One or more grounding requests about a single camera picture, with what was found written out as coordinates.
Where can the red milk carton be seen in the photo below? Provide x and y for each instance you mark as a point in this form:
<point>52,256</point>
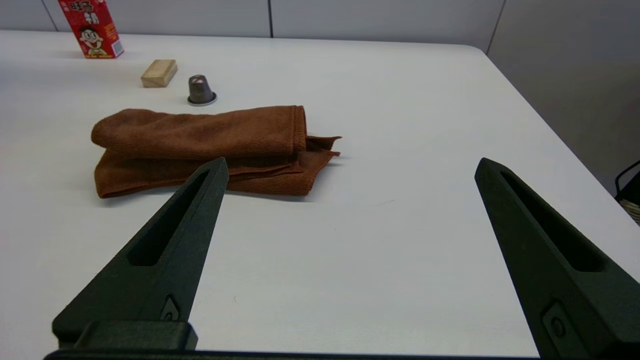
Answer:
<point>92,30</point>

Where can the folded brown towel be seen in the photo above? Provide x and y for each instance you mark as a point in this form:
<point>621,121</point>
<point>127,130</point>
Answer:
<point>200,140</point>

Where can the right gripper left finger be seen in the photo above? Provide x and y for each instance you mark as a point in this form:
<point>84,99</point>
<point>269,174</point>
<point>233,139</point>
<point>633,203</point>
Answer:
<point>160,280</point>

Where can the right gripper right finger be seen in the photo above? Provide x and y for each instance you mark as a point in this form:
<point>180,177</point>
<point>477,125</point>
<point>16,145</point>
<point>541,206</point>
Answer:
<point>565,300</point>

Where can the dark coffee capsule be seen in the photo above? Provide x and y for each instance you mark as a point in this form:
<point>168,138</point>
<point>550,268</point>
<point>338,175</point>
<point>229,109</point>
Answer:
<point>201,90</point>

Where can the small wooden block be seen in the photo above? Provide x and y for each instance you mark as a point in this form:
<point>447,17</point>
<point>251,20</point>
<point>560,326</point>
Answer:
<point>159,73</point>

